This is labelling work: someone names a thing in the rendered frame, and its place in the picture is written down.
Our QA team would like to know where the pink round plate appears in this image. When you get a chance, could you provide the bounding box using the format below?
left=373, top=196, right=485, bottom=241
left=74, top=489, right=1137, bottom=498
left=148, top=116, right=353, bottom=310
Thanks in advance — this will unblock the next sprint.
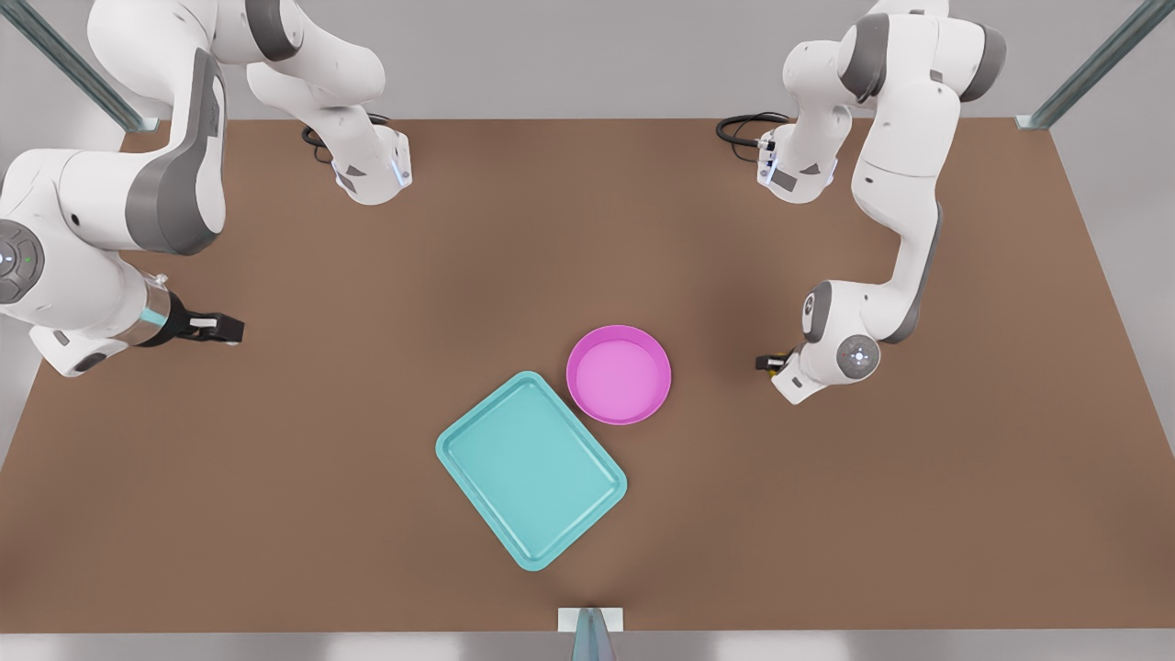
left=565, top=324, right=673, bottom=427

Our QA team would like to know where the teal rectangular tray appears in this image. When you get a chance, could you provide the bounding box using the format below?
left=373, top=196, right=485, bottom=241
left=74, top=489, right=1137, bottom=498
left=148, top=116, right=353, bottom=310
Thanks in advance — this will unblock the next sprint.
left=434, top=370, right=630, bottom=573

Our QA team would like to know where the black cable loop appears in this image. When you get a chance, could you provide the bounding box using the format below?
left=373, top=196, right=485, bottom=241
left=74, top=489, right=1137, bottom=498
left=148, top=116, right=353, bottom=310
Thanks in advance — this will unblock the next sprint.
left=715, top=112, right=794, bottom=164
left=302, top=112, right=393, bottom=164

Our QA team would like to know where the silver frame post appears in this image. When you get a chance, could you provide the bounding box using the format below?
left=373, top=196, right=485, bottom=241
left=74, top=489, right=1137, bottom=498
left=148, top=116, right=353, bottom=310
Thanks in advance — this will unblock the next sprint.
left=557, top=606, right=624, bottom=661
left=1015, top=0, right=1175, bottom=130
left=0, top=0, right=160, bottom=132

